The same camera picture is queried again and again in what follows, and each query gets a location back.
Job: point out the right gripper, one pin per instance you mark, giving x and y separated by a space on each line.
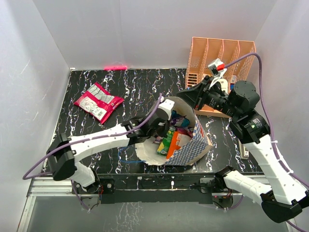
197 96

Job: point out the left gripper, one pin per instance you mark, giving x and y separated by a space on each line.
162 133

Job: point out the orange candy pack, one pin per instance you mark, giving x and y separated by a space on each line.
178 140

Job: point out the blue checkered paper bag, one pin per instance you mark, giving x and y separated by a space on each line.
188 154

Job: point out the pink snack bag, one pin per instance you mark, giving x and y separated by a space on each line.
98 102

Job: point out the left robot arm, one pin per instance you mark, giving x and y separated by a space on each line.
65 159

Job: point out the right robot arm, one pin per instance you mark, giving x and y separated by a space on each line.
284 197

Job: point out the purple candy pack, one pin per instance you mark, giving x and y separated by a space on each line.
178 120

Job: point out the green candy pack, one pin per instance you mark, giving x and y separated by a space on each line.
166 141

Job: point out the white tube with label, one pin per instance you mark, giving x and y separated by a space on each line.
224 85

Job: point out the red white staples box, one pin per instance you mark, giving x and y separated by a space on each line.
234 79

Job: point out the orange desk organizer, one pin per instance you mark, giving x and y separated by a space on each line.
207 51

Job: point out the beige stapler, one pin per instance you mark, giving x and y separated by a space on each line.
244 153

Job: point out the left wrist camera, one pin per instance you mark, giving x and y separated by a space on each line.
167 106

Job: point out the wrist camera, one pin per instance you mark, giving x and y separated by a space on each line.
217 69
167 106

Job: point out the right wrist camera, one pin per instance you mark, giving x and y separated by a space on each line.
217 69

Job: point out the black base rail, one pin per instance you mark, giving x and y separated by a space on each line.
153 188

